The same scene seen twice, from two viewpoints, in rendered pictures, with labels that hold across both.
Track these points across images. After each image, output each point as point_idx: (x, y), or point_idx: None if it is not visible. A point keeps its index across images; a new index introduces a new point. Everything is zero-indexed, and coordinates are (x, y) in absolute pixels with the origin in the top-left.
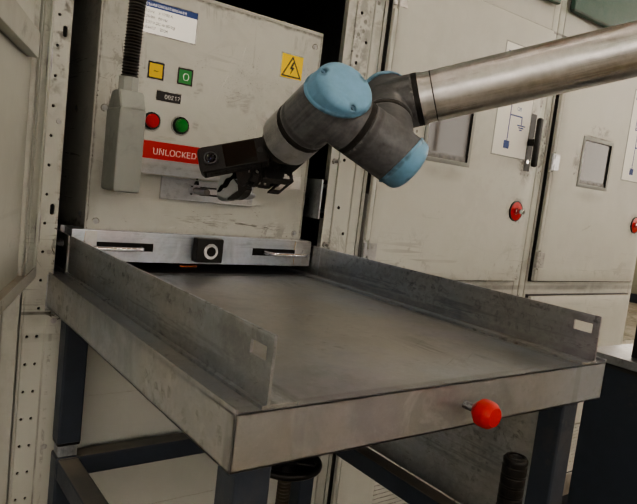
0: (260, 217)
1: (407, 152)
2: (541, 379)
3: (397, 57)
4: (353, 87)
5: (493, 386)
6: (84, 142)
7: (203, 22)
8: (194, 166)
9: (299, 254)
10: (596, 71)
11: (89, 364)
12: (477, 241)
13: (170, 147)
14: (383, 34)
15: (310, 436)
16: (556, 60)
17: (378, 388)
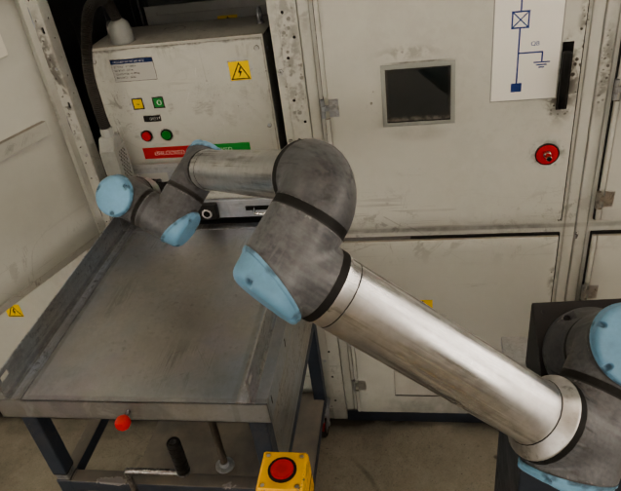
0: None
1: (162, 233)
2: (193, 406)
3: (328, 43)
4: (115, 197)
5: (147, 405)
6: None
7: (157, 61)
8: (175, 165)
9: None
10: (250, 194)
11: None
12: (485, 189)
13: (165, 149)
14: (312, 22)
15: (34, 410)
16: (228, 178)
17: (71, 396)
